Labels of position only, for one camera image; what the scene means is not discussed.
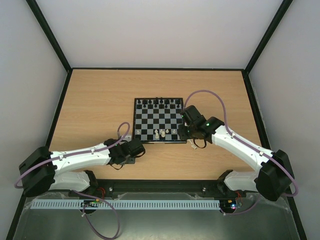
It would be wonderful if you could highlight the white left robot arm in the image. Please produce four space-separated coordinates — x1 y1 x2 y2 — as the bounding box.
19 138 146 197

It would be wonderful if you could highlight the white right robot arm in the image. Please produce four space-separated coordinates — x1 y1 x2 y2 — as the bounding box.
177 105 294 202

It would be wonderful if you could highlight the black chess pieces row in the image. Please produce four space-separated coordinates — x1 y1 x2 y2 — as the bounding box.
134 97 183 110

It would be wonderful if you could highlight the black and silver chessboard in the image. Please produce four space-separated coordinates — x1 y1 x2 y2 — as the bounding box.
132 101 187 144

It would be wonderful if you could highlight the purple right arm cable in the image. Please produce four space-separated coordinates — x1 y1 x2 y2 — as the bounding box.
183 89 300 216

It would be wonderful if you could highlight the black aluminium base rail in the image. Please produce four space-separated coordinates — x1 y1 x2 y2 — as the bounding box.
82 179 253 199

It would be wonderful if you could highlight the light blue slotted cable duct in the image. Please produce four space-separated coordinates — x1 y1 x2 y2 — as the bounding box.
30 199 220 210

